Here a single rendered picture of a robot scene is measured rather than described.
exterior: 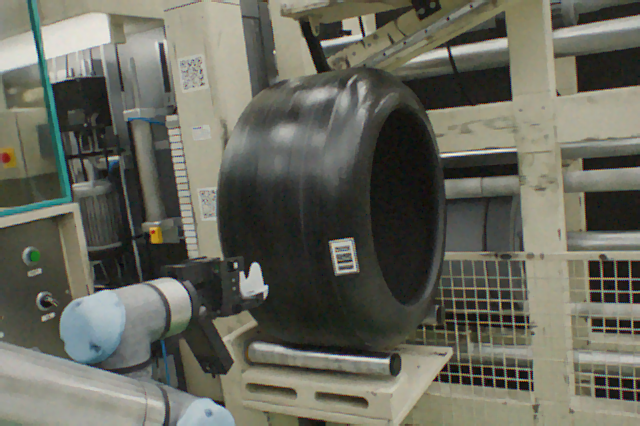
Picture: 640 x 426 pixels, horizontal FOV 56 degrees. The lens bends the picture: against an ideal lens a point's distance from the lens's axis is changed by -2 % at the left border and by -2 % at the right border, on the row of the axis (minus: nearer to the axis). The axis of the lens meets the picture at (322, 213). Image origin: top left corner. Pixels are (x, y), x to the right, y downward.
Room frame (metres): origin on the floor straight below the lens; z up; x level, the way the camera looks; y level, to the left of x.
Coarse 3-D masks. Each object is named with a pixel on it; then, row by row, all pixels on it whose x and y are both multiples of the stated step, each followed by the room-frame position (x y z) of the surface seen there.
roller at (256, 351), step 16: (256, 352) 1.23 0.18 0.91; (272, 352) 1.21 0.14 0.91; (288, 352) 1.19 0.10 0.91; (304, 352) 1.18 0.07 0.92; (320, 352) 1.16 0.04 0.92; (336, 352) 1.14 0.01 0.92; (352, 352) 1.13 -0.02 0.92; (368, 352) 1.12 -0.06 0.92; (384, 352) 1.11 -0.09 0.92; (320, 368) 1.16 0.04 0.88; (336, 368) 1.14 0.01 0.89; (352, 368) 1.12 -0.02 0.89; (368, 368) 1.10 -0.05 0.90; (384, 368) 1.08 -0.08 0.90; (400, 368) 1.10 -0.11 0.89
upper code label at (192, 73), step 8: (192, 56) 1.35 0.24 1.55; (200, 56) 1.34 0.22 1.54; (184, 64) 1.37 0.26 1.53; (192, 64) 1.35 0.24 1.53; (200, 64) 1.34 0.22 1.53; (184, 72) 1.37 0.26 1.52; (192, 72) 1.36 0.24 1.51; (200, 72) 1.34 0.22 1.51; (184, 80) 1.37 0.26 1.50; (192, 80) 1.36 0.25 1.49; (200, 80) 1.35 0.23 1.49; (184, 88) 1.37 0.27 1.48; (192, 88) 1.36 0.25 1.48; (200, 88) 1.35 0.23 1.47
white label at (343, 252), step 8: (344, 240) 0.98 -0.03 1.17; (352, 240) 0.98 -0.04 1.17; (336, 248) 0.98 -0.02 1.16; (344, 248) 0.98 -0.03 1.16; (352, 248) 0.98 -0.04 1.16; (336, 256) 0.99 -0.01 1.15; (344, 256) 0.98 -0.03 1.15; (352, 256) 0.98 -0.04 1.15; (336, 264) 0.99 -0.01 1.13; (344, 264) 0.99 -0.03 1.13; (352, 264) 0.99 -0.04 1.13; (336, 272) 0.99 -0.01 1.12; (344, 272) 0.99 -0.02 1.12; (352, 272) 0.99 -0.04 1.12
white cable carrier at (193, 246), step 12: (168, 120) 1.42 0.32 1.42; (168, 132) 1.42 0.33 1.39; (180, 132) 1.40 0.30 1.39; (180, 144) 1.40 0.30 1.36; (180, 156) 1.42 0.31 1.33; (180, 168) 1.41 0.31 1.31; (180, 180) 1.41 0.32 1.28; (180, 192) 1.41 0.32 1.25; (192, 216) 1.45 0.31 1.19; (192, 228) 1.41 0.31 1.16; (192, 240) 1.41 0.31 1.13; (192, 252) 1.41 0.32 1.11
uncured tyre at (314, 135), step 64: (256, 128) 1.12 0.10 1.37; (320, 128) 1.05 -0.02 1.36; (384, 128) 1.47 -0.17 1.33; (256, 192) 1.06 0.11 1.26; (320, 192) 1.00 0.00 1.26; (384, 192) 1.53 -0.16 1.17; (256, 256) 1.05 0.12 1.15; (320, 256) 0.99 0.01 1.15; (384, 256) 1.48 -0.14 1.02; (256, 320) 1.15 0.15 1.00; (320, 320) 1.05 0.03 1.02; (384, 320) 1.07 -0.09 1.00
